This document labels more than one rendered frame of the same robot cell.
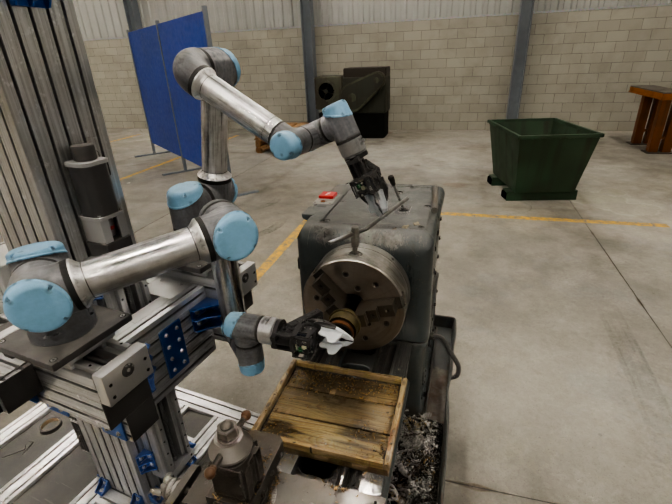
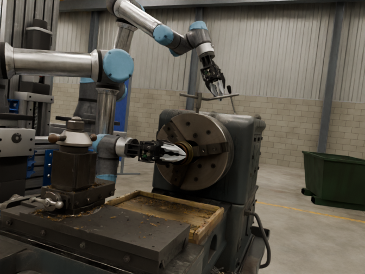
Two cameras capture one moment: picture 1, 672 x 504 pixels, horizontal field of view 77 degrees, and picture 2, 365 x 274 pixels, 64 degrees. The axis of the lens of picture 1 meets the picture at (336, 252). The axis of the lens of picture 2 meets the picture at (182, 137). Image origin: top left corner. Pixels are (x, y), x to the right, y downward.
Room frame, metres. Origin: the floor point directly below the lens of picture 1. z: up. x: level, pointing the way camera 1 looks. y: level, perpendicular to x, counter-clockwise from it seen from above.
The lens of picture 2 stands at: (-0.11, -0.08, 1.20)
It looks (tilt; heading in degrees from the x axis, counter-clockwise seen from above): 3 degrees down; 3
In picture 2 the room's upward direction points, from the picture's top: 6 degrees clockwise
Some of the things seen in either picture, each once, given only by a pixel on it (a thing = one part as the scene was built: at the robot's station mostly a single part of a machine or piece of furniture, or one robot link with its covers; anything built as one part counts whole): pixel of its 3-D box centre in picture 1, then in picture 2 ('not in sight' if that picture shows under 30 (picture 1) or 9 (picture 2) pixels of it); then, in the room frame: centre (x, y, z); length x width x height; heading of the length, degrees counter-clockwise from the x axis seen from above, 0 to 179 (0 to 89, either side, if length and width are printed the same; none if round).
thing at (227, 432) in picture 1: (226, 429); (76, 124); (0.55, 0.21, 1.17); 0.04 x 0.04 x 0.03
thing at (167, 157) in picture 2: (335, 346); (171, 159); (0.90, 0.01, 1.07); 0.09 x 0.06 x 0.03; 71
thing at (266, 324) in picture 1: (270, 329); (126, 146); (0.96, 0.19, 1.08); 0.08 x 0.05 x 0.08; 161
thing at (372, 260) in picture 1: (355, 299); (193, 151); (1.11, -0.05, 1.08); 0.32 x 0.09 x 0.32; 72
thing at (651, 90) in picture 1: (650, 117); not in sight; (8.00, -5.93, 0.50); 1.61 x 0.44 x 1.00; 164
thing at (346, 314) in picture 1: (343, 326); (180, 153); (0.97, -0.01, 1.08); 0.09 x 0.09 x 0.09; 72
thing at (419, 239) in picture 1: (376, 250); (213, 150); (1.50, -0.16, 1.06); 0.59 x 0.48 x 0.39; 162
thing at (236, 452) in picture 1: (229, 442); (75, 138); (0.55, 0.21, 1.13); 0.08 x 0.08 x 0.03
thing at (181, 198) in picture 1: (188, 204); (93, 86); (1.35, 0.49, 1.33); 0.13 x 0.12 x 0.14; 153
